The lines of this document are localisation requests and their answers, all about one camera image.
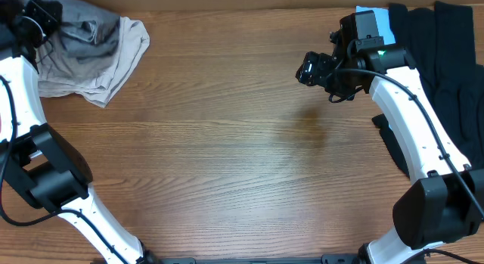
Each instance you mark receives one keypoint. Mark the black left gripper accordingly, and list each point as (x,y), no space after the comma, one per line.
(35,6)

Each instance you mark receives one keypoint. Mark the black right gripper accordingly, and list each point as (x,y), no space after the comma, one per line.
(321,61)

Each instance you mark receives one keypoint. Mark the grey shorts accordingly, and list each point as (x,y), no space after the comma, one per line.
(85,32)

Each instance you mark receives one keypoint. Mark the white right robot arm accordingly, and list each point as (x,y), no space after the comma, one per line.
(444,202)

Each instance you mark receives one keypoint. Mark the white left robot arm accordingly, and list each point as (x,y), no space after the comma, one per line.
(36,161)

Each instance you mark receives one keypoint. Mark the light blue garment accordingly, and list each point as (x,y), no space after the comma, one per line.
(383,25)

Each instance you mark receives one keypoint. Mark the beige folded shorts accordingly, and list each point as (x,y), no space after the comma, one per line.
(97,79)

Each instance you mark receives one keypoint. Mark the black garment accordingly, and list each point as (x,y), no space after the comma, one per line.
(442,42)

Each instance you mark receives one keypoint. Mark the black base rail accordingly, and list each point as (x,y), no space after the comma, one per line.
(261,260)

